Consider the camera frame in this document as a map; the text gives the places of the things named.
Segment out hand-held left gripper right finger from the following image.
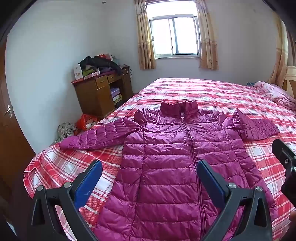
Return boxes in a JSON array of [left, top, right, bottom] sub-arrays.
[[196, 160, 273, 241]]

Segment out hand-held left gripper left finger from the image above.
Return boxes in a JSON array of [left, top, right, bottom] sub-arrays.
[[27, 159, 103, 241]]

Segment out purple puffer jacket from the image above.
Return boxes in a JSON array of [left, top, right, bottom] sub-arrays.
[[59, 100, 281, 241]]

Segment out black clothes pile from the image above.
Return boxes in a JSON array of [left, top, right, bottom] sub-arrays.
[[78, 56, 123, 76]]

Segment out grey patterned cloth bundle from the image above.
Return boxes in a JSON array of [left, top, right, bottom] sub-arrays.
[[57, 122, 78, 139]]

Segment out orange plastic bag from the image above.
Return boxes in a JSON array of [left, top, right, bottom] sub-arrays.
[[76, 113, 100, 131]]

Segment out pink quilt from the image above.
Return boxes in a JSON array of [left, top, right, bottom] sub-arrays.
[[254, 81, 296, 107]]

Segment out wooden desk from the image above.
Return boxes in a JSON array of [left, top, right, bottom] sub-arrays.
[[71, 66, 134, 120]]

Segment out bed with red plaid sheet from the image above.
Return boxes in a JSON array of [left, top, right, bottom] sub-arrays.
[[23, 77, 296, 241]]

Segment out stack of cardboard boxes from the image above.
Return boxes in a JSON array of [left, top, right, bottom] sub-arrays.
[[110, 87, 123, 105]]

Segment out wooden door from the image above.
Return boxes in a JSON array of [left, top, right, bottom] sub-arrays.
[[0, 38, 37, 202]]

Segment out beige patterned curtain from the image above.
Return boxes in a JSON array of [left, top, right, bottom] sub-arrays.
[[267, 11, 289, 87], [134, 0, 156, 70], [195, 0, 219, 70]]

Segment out white printed box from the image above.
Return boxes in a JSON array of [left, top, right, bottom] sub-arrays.
[[73, 64, 83, 80]]

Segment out window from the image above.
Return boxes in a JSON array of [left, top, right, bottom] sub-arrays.
[[146, 0, 201, 58]]

